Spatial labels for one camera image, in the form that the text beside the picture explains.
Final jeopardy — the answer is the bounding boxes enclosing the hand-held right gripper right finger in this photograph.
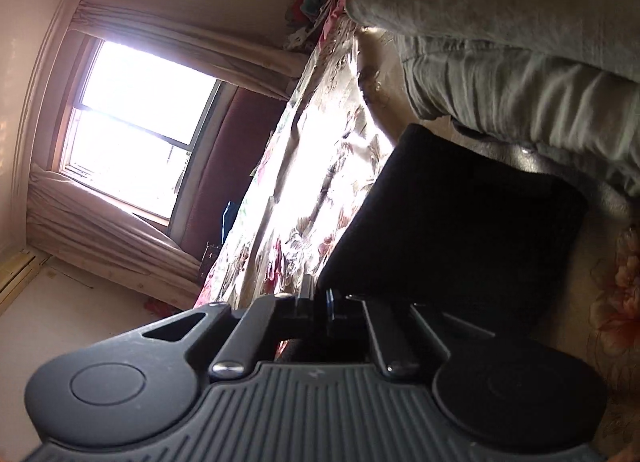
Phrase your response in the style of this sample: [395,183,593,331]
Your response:
[326,289,501,377]

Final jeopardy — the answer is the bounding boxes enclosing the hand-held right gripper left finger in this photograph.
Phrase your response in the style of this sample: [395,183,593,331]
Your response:
[142,275,317,377]

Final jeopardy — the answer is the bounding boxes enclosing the black pants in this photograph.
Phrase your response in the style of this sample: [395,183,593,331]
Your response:
[317,123,591,343]

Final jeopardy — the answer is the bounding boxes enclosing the blue cloth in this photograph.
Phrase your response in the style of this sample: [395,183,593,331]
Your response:
[221,199,243,243]

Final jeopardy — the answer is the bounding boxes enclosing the beige floral bedspread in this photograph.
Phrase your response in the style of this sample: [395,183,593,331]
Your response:
[192,17,640,462]

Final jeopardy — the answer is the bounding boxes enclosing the beige curtain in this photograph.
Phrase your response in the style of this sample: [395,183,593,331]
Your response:
[26,165,203,295]
[67,0,311,102]

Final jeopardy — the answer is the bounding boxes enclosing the window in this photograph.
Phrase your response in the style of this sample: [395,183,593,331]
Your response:
[52,37,223,220]

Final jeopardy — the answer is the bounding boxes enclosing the grey clothing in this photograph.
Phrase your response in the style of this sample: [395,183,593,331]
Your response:
[346,0,640,198]

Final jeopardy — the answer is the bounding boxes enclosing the dark wooden bed frame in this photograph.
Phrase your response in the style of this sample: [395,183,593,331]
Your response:
[200,239,224,266]

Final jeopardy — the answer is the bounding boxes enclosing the maroon wall panel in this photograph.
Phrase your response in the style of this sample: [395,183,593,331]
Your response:
[170,85,288,273]

